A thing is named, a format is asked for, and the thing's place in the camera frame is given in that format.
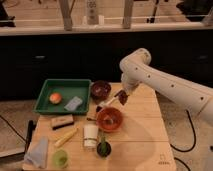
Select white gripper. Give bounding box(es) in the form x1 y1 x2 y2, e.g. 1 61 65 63
121 74 140 95

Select dark purple grapes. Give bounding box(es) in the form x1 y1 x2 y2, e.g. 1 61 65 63
118 90 128 105

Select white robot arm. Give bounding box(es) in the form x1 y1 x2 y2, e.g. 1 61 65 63
119 48 213 126

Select purple bowl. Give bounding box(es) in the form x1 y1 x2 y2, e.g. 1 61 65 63
91 80 111 100

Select orange red bowl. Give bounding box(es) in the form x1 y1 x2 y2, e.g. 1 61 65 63
96 107 123 133

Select metal spoon in bowl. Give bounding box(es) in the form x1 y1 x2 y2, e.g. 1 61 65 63
87 117 114 124

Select grey blue sponge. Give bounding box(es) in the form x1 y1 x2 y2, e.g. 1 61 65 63
65 96 83 111

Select green plastic tray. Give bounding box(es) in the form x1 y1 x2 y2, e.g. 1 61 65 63
34 79 91 115

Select white cup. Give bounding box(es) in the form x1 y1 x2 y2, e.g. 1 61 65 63
83 124 98 148

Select orange peach fruit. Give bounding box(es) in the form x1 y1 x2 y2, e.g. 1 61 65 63
49 93 62 104

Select wooden block eraser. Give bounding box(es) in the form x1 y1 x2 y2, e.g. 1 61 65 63
51 115 74 130

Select green plastic cup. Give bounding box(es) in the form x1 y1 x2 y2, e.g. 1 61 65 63
52 150 68 169

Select grey blue cloth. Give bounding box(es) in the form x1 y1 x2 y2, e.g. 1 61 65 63
24 137 49 169

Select white handled brush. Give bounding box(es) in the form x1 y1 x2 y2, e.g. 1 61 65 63
96 95 118 112

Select black cable on floor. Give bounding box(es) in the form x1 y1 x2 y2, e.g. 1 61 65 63
169 109 198 171

